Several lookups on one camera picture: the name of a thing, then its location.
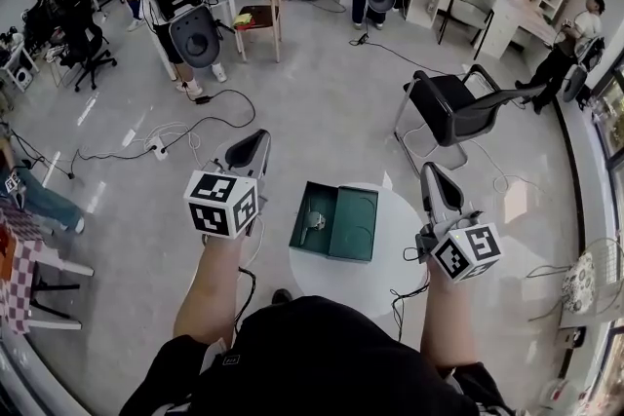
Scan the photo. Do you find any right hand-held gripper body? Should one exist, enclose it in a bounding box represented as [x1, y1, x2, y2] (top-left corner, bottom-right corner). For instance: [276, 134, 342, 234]
[413, 210, 503, 284]

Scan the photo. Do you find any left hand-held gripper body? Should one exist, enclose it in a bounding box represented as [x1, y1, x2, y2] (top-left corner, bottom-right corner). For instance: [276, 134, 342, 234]
[182, 154, 269, 241]

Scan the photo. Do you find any green box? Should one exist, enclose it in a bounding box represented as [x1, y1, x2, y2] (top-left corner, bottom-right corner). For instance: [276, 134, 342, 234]
[288, 180, 381, 265]

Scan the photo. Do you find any small silver object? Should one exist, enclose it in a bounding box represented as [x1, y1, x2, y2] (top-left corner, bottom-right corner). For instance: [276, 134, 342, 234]
[298, 198, 330, 246]

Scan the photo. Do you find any person's left forearm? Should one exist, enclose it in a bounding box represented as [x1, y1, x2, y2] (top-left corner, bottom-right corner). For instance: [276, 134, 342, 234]
[173, 213, 267, 348]

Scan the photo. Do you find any person's right forearm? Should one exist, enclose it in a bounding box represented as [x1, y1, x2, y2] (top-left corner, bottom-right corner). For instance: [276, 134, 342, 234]
[418, 257, 483, 369]

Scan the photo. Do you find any white power strip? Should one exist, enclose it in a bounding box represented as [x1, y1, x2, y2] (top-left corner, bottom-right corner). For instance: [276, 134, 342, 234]
[144, 134, 171, 163]

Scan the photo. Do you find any floral seat cushion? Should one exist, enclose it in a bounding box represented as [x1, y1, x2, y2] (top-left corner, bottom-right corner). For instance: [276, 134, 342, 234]
[560, 251, 597, 314]

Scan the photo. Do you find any light wooden chair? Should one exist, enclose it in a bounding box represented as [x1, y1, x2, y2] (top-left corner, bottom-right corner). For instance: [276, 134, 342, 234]
[231, 0, 286, 64]

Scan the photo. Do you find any large black-framed window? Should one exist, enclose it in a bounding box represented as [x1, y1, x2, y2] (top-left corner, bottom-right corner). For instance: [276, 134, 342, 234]
[587, 57, 624, 416]

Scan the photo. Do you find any person's black shirt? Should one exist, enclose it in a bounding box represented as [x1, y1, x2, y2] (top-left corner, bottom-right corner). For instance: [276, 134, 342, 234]
[119, 294, 526, 416]

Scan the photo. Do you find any checkered tablecloth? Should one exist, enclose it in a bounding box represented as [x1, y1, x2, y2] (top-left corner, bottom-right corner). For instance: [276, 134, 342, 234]
[0, 197, 65, 336]

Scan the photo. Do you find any small white speaker box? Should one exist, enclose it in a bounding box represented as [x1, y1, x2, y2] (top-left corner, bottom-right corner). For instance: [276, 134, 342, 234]
[13, 65, 35, 90]

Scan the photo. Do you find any black floor cable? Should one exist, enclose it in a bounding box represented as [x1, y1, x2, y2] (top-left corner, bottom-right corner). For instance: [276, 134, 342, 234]
[9, 88, 258, 181]

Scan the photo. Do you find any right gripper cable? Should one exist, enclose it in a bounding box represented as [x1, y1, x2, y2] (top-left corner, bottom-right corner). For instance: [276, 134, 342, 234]
[388, 246, 433, 343]

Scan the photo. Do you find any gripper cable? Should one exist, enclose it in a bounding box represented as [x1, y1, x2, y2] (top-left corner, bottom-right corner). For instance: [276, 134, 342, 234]
[232, 213, 268, 335]
[388, 246, 433, 343]

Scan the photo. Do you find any coiled white floor cable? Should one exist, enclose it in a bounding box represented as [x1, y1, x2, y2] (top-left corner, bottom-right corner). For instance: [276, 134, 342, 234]
[127, 120, 202, 165]

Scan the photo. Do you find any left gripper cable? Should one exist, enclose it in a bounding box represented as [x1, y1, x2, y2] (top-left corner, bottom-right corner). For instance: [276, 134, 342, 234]
[232, 213, 268, 335]

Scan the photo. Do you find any black chair with chrome frame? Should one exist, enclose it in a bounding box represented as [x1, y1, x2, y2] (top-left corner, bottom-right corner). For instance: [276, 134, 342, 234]
[393, 62, 548, 172]

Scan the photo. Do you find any white wire chair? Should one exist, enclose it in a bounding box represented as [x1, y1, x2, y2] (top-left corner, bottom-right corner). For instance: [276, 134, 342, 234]
[525, 236, 624, 323]

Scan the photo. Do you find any black cable with adapter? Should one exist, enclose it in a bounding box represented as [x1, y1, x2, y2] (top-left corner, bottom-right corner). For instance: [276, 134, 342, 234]
[347, 31, 469, 78]

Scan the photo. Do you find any white table frame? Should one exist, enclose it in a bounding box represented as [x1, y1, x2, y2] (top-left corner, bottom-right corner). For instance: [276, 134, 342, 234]
[27, 255, 97, 332]

